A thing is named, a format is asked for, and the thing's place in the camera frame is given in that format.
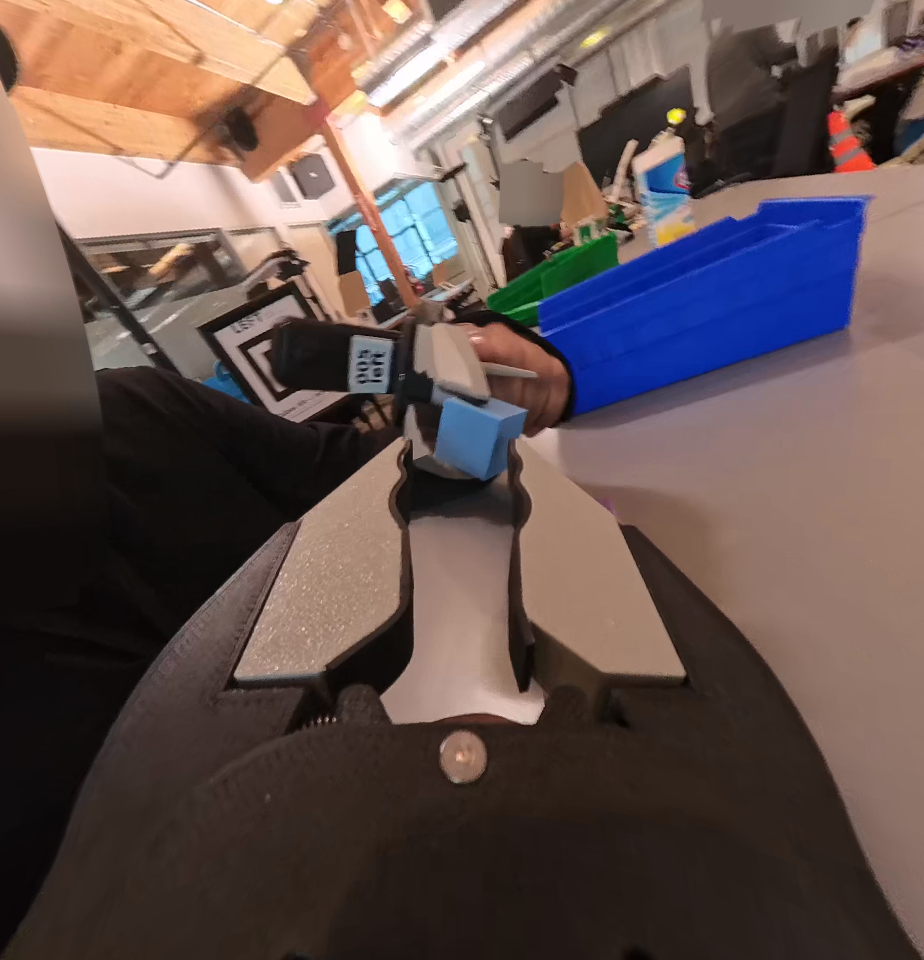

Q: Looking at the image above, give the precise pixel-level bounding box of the framed marker code sign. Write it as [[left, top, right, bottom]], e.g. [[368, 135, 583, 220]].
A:
[[197, 281, 373, 425]]

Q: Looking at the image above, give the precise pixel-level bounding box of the blue plastic bin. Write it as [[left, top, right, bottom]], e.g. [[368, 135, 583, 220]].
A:
[[537, 195, 875, 417]]

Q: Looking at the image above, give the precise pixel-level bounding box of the green plastic bin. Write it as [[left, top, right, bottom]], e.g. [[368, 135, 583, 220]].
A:
[[486, 232, 620, 327]]

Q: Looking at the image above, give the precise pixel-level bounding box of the wooden support post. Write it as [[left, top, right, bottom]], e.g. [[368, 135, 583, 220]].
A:
[[315, 123, 421, 309]]

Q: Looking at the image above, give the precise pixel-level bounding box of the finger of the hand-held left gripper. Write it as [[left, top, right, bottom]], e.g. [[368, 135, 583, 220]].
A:
[[402, 405, 464, 477], [415, 324, 540, 406]]

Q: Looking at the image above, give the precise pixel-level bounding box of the black computer monitor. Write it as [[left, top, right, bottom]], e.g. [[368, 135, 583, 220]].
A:
[[574, 66, 695, 170]]

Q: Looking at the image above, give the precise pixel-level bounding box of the person's left hand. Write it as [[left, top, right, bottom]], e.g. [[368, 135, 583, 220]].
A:
[[468, 318, 575, 439]]

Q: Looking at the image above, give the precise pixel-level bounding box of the blue foam cube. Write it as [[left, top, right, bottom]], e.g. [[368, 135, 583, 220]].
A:
[[435, 396, 529, 481]]

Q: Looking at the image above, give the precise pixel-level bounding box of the orange traffic cone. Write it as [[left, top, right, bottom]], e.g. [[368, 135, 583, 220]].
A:
[[828, 108, 877, 174]]

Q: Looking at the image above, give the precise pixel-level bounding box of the disinfecting wipes canister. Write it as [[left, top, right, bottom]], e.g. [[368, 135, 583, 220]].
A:
[[630, 135, 699, 249]]

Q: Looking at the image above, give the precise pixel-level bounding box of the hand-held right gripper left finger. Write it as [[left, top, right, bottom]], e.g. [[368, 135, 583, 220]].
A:
[[231, 437, 416, 699]]

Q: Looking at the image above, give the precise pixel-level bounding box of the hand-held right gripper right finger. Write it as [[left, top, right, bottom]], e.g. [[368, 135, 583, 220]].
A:
[[507, 437, 689, 695]]

